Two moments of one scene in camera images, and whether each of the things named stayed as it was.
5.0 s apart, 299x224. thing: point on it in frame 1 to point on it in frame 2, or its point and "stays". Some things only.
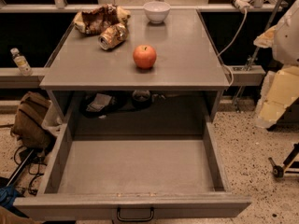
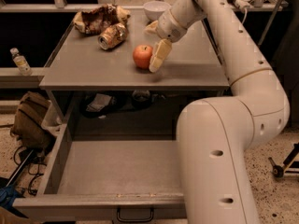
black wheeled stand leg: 278,170 stays
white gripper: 287,42 to 168,26
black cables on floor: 35,159 stays
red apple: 144,57 stays
